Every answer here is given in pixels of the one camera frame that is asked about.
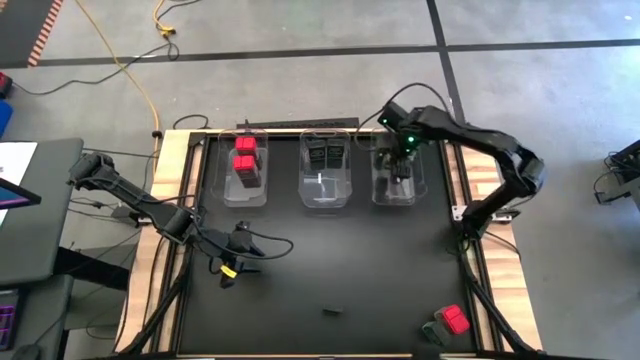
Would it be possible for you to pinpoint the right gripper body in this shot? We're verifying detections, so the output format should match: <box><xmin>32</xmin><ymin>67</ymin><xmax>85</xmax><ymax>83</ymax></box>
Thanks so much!
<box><xmin>387</xmin><ymin>130</ymin><xmax>420</xmax><ymax>162</ymax></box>

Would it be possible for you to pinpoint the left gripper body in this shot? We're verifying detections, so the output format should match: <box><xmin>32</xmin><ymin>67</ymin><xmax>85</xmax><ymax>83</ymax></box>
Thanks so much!
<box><xmin>227</xmin><ymin>229</ymin><xmax>267</xmax><ymax>260</ymax></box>

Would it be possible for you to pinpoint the dark green spice tin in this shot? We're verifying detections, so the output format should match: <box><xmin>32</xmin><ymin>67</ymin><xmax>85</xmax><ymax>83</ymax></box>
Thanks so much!
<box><xmin>305</xmin><ymin>137</ymin><xmax>327</xmax><ymax>171</ymax></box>
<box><xmin>325</xmin><ymin>137</ymin><xmax>347</xmax><ymax>171</ymax></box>

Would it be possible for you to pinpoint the smoked paprika tin red lid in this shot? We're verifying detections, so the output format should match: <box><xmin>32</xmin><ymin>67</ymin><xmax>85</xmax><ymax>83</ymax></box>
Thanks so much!
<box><xmin>232</xmin><ymin>154</ymin><xmax>263</xmax><ymax>190</ymax></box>
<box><xmin>433</xmin><ymin>303</ymin><xmax>472</xmax><ymax>336</ymax></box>
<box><xmin>233</xmin><ymin>135</ymin><xmax>264</xmax><ymax>170</ymax></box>

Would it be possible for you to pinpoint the clear plastic bin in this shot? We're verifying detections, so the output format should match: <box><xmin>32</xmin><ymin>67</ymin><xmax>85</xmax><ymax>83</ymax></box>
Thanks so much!
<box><xmin>298</xmin><ymin>128</ymin><xmax>354</xmax><ymax>210</ymax></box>
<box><xmin>210</xmin><ymin>127</ymin><xmax>270</xmax><ymax>209</ymax></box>
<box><xmin>370</xmin><ymin>130</ymin><xmax>429</xmax><ymax>207</ymax></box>

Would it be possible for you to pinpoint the black desk leg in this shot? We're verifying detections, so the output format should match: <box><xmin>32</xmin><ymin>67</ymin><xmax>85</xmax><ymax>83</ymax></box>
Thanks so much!
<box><xmin>53</xmin><ymin>244</ymin><xmax>132</xmax><ymax>292</ymax></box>

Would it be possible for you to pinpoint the dark gray object beside red block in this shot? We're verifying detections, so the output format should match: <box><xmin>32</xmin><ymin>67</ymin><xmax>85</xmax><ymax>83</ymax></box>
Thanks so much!
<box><xmin>421</xmin><ymin>321</ymin><xmax>451</xmax><ymax>348</ymax></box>

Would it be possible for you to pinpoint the grey desk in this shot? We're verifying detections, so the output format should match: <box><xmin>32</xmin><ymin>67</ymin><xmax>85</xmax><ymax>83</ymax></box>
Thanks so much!
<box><xmin>0</xmin><ymin>137</ymin><xmax>85</xmax><ymax>360</ymax></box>

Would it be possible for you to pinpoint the tablet with purple screen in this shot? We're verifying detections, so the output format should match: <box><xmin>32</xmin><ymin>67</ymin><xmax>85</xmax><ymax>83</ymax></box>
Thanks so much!
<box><xmin>0</xmin><ymin>177</ymin><xmax>43</xmax><ymax>211</ymax></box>

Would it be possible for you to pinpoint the keyboard with purple light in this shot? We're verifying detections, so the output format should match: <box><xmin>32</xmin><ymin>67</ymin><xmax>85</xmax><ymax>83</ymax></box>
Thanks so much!
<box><xmin>0</xmin><ymin>288</ymin><xmax>22</xmax><ymax>352</ymax></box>

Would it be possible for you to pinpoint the white paper sheet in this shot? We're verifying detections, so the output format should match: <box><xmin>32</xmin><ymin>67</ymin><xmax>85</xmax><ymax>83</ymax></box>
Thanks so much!
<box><xmin>0</xmin><ymin>141</ymin><xmax>39</xmax><ymax>226</ymax></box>

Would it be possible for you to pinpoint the blue object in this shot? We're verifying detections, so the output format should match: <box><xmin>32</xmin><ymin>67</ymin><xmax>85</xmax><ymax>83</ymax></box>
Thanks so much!
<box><xmin>0</xmin><ymin>99</ymin><xmax>14</xmax><ymax>139</ymax></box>

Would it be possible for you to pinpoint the black mat orange striped edge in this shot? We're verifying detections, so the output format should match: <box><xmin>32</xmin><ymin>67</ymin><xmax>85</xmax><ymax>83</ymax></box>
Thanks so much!
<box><xmin>0</xmin><ymin>0</ymin><xmax>65</xmax><ymax>69</ymax></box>

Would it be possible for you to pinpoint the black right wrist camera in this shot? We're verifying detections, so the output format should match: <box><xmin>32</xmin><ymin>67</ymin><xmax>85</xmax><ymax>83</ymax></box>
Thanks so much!
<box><xmin>380</xmin><ymin>100</ymin><xmax>409</xmax><ymax>130</ymax></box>

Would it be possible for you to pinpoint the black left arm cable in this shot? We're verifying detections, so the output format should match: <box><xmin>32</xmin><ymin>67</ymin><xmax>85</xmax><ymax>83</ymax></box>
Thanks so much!
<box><xmin>192</xmin><ymin>219</ymin><xmax>295</xmax><ymax>262</ymax></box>

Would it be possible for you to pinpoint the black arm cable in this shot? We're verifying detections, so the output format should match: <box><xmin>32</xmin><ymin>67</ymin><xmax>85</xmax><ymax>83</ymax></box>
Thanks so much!
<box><xmin>355</xmin><ymin>82</ymin><xmax>454</xmax><ymax>151</ymax></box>
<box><xmin>192</xmin><ymin>219</ymin><xmax>295</xmax><ymax>262</ymax></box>

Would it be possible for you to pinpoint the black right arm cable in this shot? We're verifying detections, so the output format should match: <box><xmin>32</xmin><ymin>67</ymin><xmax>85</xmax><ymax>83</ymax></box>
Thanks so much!
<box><xmin>355</xmin><ymin>82</ymin><xmax>454</xmax><ymax>151</ymax></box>

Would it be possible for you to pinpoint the black frame strut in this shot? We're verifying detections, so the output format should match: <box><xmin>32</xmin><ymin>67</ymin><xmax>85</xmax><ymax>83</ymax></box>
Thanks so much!
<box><xmin>457</xmin><ymin>234</ymin><xmax>541</xmax><ymax>357</ymax></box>
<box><xmin>115</xmin><ymin>244</ymin><xmax>194</xmax><ymax>357</ymax></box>

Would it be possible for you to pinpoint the wood and black table frame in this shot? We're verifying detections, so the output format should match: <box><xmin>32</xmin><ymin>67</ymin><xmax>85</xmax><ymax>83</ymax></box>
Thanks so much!
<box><xmin>113</xmin><ymin>127</ymin><xmax>545</xmax><ymax>360</ymax></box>

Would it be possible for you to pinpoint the black cable loop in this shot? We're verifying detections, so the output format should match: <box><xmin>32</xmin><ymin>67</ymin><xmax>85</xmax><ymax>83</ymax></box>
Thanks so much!
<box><xmin>172</xmin><ymin>113</ymin><xmax>211</xmax><ymax>132</ymax></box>

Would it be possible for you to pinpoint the black floor cable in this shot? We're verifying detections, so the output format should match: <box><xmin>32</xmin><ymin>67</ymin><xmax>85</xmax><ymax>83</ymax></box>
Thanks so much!
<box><xmin>12</xmin><ymin>42</ymin><xmax>181</xmax><ymax>97</ymax></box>

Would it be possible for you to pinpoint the black equipment with cables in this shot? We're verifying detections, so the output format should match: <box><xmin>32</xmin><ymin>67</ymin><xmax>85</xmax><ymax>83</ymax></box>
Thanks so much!
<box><xmin>593</xmin><ymin>138</ymin><xmax>640</xmax><ymax>207</ymax></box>

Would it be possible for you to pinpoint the yellow cable with plug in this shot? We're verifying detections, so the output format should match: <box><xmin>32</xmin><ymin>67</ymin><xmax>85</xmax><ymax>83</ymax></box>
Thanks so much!
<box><xmin>152</xmin><ymin>0</ymin><xmax>177</xmax><ymax>37</ymax></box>

